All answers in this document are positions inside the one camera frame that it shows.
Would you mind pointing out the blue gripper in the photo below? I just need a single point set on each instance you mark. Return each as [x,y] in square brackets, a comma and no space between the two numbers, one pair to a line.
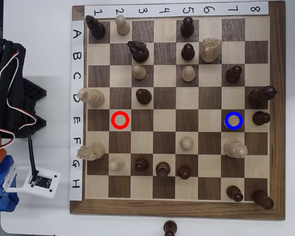
[1,200]

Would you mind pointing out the light wooden rook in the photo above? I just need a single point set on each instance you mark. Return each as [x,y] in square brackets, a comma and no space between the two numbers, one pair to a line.
[233,121]

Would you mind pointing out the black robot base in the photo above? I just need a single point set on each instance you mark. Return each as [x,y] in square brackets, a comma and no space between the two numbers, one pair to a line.
[32,92]

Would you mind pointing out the light wooden knight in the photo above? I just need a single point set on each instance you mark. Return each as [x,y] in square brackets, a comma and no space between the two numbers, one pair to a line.
[93,150]
[210,50]

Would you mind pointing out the light wooden pawn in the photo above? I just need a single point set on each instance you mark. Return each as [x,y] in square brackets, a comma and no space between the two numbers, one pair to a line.
[186,143]
[188,73]
[116,164]
[138,72]
[123,25]

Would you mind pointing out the white letter label strip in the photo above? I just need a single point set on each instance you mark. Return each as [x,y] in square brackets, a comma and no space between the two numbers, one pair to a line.
[76,109]

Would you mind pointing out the light wooden queen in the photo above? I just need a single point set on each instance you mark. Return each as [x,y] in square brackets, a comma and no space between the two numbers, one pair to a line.
[93,97]

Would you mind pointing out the dark wooden pawn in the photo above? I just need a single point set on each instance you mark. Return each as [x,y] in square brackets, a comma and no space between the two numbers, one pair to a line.
[141,165]
[143,96]
[170,227]
[188,52]
[233,193]
[259,118]
[184,172]
[187,28]

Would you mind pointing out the dark wooden rook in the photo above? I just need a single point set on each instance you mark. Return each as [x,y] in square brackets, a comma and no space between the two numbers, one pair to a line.
[162,169]
[261,198]

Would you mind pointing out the wooden chessboard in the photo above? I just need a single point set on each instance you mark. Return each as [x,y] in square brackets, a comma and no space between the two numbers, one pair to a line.
[164,120]

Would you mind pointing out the dark wooden bishop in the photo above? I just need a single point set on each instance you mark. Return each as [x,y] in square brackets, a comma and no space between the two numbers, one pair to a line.
[97,28]
[233,75]

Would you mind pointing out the dark wooden knight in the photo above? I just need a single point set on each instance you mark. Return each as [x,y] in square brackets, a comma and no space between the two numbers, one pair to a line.
[138,52]

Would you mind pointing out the light wooden bishop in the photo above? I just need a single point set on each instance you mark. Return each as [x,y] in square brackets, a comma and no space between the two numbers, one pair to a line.
[233,147]

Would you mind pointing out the white number label strip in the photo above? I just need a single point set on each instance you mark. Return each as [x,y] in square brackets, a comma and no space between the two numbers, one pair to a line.
[152,7]

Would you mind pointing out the dark wooden king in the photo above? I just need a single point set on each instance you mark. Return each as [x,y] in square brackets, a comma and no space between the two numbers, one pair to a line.
[259,97]

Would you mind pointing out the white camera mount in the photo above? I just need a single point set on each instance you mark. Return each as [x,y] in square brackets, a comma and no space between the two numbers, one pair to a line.
[44,191]

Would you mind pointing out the black camera circuit board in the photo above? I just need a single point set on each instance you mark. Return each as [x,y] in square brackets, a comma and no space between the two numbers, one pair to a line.
[43,181]

